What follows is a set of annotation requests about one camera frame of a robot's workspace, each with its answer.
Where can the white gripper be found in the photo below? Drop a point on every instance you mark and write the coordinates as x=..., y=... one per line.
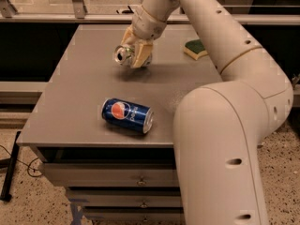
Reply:
x=146, y=25

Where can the white green 7up can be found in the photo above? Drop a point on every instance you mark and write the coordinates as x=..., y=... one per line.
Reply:
x=123, y=55

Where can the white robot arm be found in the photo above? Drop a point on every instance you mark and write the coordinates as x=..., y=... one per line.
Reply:
x=217, y=127

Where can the blue pepsi can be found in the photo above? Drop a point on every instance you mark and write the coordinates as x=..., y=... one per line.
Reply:
x=128, y=115

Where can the green yellow sponge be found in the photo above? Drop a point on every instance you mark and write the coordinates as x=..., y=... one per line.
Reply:
x=195, y=49

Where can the top grey drawer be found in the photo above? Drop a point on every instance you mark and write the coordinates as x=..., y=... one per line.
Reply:
x=110, y=176

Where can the grey drawer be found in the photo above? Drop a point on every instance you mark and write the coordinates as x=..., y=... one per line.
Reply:
x=135, y=214
x=141, y=198
x=110, y=176

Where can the grey drawer cabinet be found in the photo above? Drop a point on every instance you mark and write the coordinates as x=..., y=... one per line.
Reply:
x=158, y=143

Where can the middle grey drawer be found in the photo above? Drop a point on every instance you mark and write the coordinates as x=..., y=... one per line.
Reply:
x=141, y=198

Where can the black floor stand leg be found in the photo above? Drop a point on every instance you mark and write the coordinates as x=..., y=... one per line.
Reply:
x=9, y=164

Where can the bottom grey drawer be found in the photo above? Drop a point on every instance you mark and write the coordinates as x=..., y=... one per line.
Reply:
x=135, y=214

